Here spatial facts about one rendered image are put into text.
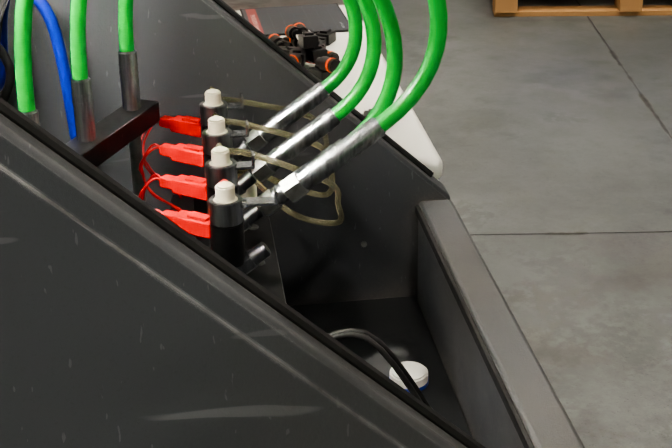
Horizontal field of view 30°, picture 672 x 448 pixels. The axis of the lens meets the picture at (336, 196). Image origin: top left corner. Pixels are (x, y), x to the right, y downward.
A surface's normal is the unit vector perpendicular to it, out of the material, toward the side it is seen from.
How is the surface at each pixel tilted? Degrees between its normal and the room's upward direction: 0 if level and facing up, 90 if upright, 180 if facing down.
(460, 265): 0
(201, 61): 90
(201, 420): 90
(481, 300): 0
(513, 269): 0
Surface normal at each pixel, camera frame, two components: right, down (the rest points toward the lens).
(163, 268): 0.13, 0.39
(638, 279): -0.01, -0.92
